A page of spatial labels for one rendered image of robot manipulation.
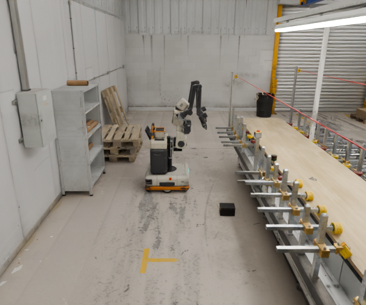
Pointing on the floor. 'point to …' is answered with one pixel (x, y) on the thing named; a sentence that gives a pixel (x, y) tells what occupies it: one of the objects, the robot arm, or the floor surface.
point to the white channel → (323, 40)
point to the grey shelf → (66, 129)
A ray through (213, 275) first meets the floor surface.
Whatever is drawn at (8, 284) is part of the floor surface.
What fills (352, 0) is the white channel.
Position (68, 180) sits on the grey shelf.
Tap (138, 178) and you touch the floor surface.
